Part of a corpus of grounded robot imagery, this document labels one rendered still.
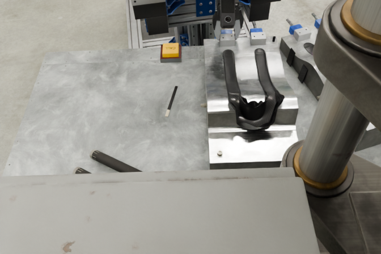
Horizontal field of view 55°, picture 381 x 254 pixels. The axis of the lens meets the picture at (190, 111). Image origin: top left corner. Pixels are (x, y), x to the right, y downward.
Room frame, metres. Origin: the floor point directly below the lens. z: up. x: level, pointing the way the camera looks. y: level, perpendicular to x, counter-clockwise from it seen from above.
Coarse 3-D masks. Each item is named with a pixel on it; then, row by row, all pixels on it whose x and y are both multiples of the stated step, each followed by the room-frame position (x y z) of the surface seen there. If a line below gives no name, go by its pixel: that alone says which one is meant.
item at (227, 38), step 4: (224, 28) 1.08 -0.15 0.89; (224, 32) 1.04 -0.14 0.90; (228, 32) 1.04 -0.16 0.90; (220, 36) 1.01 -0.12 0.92; (224, 36) 1.01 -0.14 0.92; (228, 36) 1.00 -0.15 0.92; (232, 36) 1.00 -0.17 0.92; (220, 40) 1.00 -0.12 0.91; (224, 40) 0.99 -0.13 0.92; (228, 40) 0.99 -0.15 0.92; (232, 40) 0.98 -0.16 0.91; (220, 44) 1.00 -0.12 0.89; (224, 44) 0.99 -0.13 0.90; (228, 44) 0.99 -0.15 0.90; (232, 44) 0.98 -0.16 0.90
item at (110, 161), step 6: (96, 150) 0.63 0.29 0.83; (90, 156) 0.61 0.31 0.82; (96, 156) 0.60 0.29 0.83; (102, 156) 0.59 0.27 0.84; (108, 156) 0.59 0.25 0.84; (102, 162) 0.58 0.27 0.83; (108, 162) 0.57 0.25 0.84; (114, 162) 0.56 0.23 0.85; (120, 162) 0.56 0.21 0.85; (114, 168) 0.55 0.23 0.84; (120, 168) 0.54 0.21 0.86; (126, 168) 0.53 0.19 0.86; (132, 168) 0.53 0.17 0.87
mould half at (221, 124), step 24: (216, 48) 0.98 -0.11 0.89; (240, 48) 0.97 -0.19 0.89; (264, 48) 0.96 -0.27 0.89; (216, 72) 0.87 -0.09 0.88; (240, 72) 0.86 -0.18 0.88; (216, 96) 0.72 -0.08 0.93; (264, 96) 0.70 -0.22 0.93; (288, 96) 0.69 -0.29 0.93; (216, 120) 0.66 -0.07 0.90; (288, 120) 0.64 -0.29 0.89; (216, 144) 0.60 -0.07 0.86; (240, 144) 0.59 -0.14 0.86; (264, 144) 0.58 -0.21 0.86; (288, 144) 0.58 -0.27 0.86; (216, 168) 0.53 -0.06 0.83; (240, 168) 0.53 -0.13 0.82
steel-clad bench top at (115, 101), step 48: (144, 48) 1.11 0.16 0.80; (192, 48) 1.09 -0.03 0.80; (48, 96) 0.89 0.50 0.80; (96, 96) 0.87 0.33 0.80; (144, 96) 0.86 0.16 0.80; (192, 96) 0.84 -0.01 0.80; (48, 144) 0.68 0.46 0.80; (96, 144) 0.67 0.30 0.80; (144, 144) 0.66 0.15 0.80; (192, 144) 0.64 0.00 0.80
